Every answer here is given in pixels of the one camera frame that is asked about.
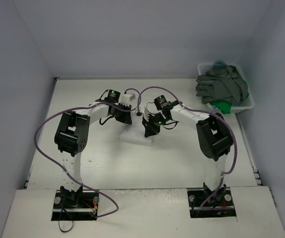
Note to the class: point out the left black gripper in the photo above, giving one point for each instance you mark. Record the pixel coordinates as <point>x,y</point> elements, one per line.
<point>122,114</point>

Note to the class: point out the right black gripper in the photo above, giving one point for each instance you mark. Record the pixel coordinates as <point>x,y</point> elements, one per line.
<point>151,122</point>

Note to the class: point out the white t shirt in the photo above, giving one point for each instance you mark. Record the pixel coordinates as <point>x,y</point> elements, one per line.
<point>134,133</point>

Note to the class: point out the grey t shirt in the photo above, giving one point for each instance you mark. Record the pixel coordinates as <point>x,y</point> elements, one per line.
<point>222,84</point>

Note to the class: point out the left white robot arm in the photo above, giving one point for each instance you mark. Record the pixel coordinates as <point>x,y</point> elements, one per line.
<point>72,135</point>

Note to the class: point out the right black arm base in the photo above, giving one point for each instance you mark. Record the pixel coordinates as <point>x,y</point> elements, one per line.
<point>220,206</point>

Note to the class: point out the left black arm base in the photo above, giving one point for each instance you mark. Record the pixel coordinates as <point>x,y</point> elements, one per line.
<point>72,206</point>

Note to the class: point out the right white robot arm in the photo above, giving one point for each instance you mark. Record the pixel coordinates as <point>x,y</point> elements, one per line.
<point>214,136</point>

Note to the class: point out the green t shirt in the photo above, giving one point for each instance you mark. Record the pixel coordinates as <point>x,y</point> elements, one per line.
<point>224,107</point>

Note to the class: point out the teal cloth in basket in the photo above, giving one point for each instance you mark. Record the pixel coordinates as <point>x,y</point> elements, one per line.
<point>219,64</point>

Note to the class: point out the white plastic basket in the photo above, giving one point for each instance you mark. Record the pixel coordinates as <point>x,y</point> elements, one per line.
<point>222,87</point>

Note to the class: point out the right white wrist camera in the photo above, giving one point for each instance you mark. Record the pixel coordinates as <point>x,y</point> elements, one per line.
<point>146,114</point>

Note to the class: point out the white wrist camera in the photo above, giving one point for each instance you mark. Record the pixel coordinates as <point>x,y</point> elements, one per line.
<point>146,114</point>
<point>127,98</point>

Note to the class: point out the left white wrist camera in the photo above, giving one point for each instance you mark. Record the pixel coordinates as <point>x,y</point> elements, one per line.
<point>127,98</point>

